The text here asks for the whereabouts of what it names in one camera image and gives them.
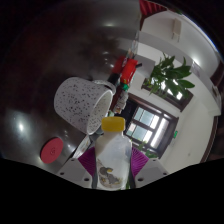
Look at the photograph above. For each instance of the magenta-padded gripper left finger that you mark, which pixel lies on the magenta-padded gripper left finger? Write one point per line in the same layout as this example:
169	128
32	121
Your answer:
75	171

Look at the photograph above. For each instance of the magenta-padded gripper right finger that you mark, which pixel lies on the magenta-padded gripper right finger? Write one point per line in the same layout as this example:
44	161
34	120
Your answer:
151	170

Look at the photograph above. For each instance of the clear bottle with yellow cap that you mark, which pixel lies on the clear bottle with yellow cap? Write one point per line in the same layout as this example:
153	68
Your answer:
113	153

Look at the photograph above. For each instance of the printed paper sheet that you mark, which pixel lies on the printed paper sheet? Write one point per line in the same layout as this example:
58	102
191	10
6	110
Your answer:
83	146

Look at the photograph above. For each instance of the flat round red coaster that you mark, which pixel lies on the flat round red coaster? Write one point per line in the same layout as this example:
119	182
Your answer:
51	150

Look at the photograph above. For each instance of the green exit sign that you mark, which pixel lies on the green exit sign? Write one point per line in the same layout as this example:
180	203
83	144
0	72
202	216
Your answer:
175	134

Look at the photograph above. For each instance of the dark framed glass door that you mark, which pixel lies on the dark framed glass door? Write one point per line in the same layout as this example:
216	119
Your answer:
150	123

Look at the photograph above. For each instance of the white speckled cup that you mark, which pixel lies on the white speckled cup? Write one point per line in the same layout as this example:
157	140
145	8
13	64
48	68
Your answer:
76	101

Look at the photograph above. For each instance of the dark framed window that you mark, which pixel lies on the dark framed window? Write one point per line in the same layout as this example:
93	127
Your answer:
180	96

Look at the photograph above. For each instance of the small plant in white pot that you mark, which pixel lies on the small plant in white pot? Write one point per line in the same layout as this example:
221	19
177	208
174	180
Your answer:
170	75

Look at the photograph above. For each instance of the red box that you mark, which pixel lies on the red box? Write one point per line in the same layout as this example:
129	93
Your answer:
128	70

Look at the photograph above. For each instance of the red carpeted staircase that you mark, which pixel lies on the red carpeted staircase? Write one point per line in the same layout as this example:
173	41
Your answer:
150	6

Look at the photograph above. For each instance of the white wall unit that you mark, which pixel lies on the white wall unit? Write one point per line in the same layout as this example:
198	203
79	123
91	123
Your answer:
177	29

